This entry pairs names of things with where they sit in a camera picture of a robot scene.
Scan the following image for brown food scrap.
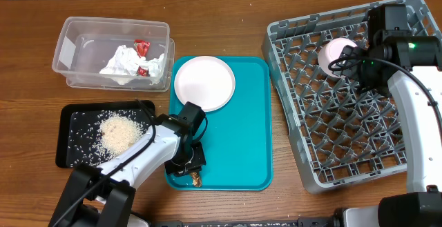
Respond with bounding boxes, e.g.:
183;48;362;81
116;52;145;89
190;172;202;188

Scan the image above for pink bowl with rice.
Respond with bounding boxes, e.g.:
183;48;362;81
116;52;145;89
318;38;357;78

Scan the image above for pink round plate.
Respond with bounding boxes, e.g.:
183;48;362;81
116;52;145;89
174;56;236;112

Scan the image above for white napkin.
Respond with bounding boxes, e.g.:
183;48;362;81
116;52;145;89
99;45;146;76
137;53;164;84

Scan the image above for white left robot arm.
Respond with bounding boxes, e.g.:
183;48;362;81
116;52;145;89
49;110;206;226

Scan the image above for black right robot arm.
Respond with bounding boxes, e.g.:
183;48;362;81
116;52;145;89
328;36;441;226

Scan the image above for grey dishwasher rack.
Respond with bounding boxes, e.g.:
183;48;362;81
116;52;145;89
262;0;441;193

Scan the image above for teal plastic tray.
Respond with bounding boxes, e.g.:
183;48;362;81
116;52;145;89
164;56;274;191

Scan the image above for pile of white rice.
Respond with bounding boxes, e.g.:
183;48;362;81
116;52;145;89
70;108;155;168

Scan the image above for black tray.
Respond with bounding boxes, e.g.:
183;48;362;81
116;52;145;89
55;101;150;168

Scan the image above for red snack wrapper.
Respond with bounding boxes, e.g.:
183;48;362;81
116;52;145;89
134;39;151;77

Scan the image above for clear plastic bin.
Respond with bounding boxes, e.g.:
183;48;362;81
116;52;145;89
52;17;175;92

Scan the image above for black table edge rail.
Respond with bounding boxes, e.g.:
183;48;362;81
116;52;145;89
151;206;381;227

